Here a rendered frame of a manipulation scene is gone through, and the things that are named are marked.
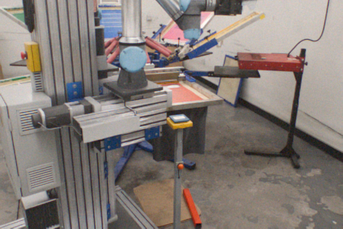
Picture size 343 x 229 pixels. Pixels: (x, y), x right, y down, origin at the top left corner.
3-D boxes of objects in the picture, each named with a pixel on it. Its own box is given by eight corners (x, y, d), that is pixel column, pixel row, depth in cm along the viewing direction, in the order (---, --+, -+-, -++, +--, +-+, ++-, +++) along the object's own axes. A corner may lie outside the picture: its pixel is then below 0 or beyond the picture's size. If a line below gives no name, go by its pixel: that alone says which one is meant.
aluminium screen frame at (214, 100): (223, 104, 223) (223, 99, 222) (144, 113, 203) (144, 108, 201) (180, 78, 293) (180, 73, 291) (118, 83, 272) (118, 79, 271)
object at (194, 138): (206, 154, 242) (209, 101, 228) (150, 164, 226) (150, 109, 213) (204, 152, 245) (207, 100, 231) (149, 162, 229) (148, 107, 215)
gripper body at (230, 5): (237, 15, 144) (211, 15, 142) (237, -4, 142) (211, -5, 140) (243, 14, 136) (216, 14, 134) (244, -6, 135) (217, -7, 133)
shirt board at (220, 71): (255, 74, 344) (256, 67, 341) (260, 84, 306) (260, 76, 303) (137, 68, 362) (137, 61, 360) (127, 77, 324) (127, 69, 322)
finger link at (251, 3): (263, 9, 134) (242, 10, 138) (264, -5, 133) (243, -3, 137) (262, 9, 131) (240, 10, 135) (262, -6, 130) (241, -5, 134)
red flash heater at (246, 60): (293, 64, 337) (294, 53, 333) (303, 74, 294) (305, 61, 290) (236, 61, 345) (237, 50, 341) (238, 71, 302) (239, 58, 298)
